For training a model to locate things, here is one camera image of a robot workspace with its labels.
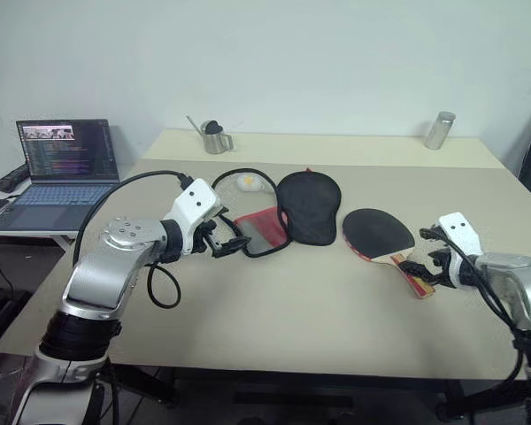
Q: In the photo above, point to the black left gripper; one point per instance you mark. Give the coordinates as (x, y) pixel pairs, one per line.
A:
(202, 239)

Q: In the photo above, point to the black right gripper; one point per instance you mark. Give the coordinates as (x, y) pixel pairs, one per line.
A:
(442, 265)

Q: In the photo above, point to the black table tennis paddle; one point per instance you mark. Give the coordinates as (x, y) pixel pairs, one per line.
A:
(376, 234)

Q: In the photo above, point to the black and red paddle case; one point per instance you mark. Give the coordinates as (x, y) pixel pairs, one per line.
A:
(310, 208)

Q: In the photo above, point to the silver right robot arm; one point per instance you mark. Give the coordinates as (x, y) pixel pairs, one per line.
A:
(526, 274)

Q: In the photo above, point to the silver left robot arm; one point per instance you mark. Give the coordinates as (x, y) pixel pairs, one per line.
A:
(115, 265)

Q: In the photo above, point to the small white and yellow toy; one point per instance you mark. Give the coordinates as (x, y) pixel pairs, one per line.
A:
(250, 182)

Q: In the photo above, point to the steel milk pitcher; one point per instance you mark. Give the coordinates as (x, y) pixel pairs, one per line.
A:
(214, 141)

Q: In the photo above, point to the steel cylinder cup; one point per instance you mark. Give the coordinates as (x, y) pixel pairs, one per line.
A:
(440, 130)

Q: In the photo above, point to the open dark laptop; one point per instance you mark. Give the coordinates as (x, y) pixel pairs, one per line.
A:
(66, 177)

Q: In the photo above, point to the white side table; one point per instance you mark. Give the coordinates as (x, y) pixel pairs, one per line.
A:
(26, 234)

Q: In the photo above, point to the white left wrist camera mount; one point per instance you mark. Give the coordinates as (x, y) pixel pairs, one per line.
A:
(197, 199)

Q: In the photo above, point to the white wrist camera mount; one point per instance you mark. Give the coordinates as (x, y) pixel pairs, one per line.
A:
(197, 199)
(460, 230)

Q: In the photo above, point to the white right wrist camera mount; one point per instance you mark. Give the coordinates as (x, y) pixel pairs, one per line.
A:
(460, 230)

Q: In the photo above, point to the black table frame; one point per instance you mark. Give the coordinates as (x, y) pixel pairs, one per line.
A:
(292, 385)

